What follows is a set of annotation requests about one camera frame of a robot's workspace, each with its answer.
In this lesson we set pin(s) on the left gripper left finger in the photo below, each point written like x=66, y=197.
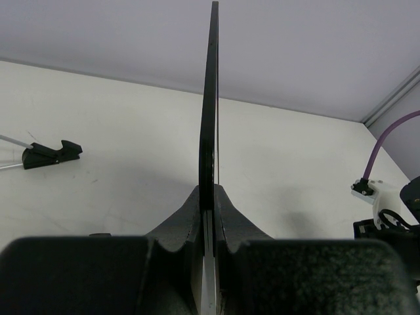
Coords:
x=157, y=273

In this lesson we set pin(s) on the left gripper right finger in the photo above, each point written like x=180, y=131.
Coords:
x=257, y=274

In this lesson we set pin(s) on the small black-framed whiteboard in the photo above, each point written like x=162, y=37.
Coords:
x=207, y=145

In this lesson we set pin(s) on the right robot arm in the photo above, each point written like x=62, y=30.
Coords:
x=406, y=244

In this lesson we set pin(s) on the black wire whiteboard stand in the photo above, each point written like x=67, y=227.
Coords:
x=53, y=192

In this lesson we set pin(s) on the right aluminium frame post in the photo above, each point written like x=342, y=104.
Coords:
x=396, y=95

